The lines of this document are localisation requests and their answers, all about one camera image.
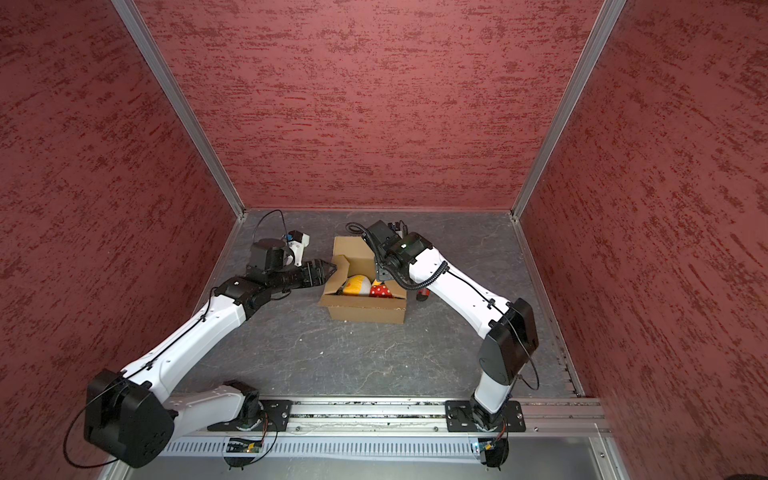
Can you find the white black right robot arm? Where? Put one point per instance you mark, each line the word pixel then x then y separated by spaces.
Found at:
pixel 507 328

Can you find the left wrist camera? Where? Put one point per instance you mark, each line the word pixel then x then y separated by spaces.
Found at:
pixel 297 240

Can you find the aluminium corner post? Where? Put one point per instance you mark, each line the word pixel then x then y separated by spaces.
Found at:
pixel 137 28
pixel 604 24

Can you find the aluminium front rail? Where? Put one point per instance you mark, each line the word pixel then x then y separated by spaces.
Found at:
pixel 426 416

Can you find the left controller board with wires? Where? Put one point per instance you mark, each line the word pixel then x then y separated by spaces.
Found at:
pixel 247 452

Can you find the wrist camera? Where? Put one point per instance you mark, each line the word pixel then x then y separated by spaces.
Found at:
pixel 399 227
pixel 297 240

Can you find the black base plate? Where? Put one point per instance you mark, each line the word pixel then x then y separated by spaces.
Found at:
pixel 468 416
pixel 274 415

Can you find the brown cardboard express box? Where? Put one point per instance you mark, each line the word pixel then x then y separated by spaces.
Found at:
pixel 352 256

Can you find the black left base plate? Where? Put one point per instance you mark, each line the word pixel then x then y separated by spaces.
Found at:
pixel 274 415

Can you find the white slotted cable duct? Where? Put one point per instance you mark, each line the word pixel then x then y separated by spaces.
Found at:
pixel 448 449

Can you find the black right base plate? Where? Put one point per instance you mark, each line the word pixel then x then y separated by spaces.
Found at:
pixel 468 416

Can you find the right controller board with wires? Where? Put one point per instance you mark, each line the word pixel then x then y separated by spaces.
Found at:
pixel 493 451

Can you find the aluminium left corner post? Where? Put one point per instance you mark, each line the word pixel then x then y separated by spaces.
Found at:
pixel 137 28

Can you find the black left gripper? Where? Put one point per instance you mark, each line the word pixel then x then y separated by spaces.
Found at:
pixel 319 280

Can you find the controller board with wires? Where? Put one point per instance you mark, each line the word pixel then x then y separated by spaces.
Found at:
pixel 493 451
pixel 247 452

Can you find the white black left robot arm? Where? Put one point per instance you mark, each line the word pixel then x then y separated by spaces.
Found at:
pixel 133 414

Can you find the yellow white object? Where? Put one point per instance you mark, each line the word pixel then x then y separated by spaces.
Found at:
pixel 360 285

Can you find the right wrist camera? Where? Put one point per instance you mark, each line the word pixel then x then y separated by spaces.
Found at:
pixel 399 227

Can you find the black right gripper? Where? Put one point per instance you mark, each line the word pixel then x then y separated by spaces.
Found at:
pixel 383 270

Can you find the aluminium right corner post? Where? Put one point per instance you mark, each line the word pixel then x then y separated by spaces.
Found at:
pixel 604 24

